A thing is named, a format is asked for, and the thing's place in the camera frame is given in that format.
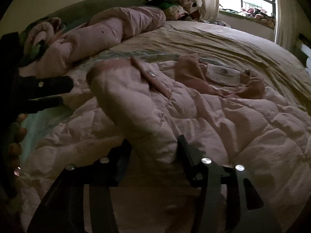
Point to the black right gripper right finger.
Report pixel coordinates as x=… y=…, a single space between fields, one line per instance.
x=227 y=200

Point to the cream right curtain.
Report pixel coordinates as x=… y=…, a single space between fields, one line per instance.
x=286 y=22

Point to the teal patterned blanket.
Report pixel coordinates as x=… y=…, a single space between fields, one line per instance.
x=36 y=126

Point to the pink quilted coat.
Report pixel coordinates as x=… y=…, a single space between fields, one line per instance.
x=151 y=104

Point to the pile of clothes by headboard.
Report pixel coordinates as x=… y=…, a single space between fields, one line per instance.
x=177 y=10

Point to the rolled pink quilt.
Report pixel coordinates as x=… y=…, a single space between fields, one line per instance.
x=105 y=30

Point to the stuffed toys on windowsill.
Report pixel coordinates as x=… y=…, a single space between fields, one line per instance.
x=253 y=14

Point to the beige bed sheet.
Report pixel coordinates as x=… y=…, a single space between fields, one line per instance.
x=280 y=69

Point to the white drawer cabinet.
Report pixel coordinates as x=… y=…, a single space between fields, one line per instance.
x=302 y=51

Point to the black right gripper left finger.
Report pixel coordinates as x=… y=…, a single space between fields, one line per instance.
x=62 y=207

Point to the dark green headboard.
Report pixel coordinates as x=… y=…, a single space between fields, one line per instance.
x=81 y=12

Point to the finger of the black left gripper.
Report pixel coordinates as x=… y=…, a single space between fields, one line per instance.
x=33 y=88
x=32 y=106

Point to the person's left hand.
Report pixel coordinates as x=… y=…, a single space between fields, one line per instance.
x=15 y=148

